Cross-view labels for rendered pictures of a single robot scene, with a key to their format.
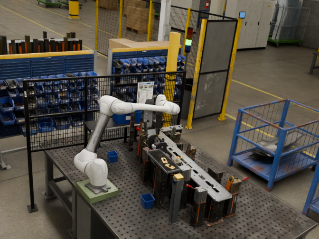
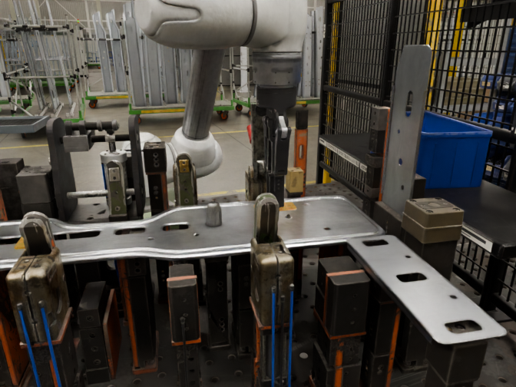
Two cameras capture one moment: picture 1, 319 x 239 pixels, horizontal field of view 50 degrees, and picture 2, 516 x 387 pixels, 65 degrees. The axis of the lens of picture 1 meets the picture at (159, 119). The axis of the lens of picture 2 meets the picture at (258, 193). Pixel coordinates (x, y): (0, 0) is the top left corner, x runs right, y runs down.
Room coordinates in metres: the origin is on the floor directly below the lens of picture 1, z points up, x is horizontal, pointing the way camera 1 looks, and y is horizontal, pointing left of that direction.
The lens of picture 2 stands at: (3.57, -0.74, 1.34)
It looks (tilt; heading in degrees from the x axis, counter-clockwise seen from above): 20 degrees down; 109
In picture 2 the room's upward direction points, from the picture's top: straight up
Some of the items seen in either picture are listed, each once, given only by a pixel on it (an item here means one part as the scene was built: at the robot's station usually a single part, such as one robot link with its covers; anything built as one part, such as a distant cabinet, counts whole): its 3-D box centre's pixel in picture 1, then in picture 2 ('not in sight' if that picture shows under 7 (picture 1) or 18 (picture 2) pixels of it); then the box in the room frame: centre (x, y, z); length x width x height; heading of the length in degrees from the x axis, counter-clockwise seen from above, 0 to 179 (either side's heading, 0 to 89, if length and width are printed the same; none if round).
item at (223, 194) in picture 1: (181, 158); (19, 243); (2.93, -0.25, 1.00); 1.38 x 0.22 x 0.02; 31
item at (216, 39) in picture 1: (213, 74); not in sight; (6.22, -0.91, 1.00); 1.04 x 0.14 x 2.00; 129
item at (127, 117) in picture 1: (126, 115); (421, 145); (3.63, 0.37, 1.10); 0.30 x 0.17 x 0.13; 115
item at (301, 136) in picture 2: (139, 139); (298, 209); (3.35, 0.19, 0.95); 0.03 x 0.01 x 0.50; 31
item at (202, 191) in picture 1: (198, 206); not in sight; (2.35, -0.40, 0.88); 0.11 x 0.10 x 0.36; 121
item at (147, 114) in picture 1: (148, 113); (402, 133); (3.58, 0.13, 1.17); 0.12 x 0.01 x 0.34; 121
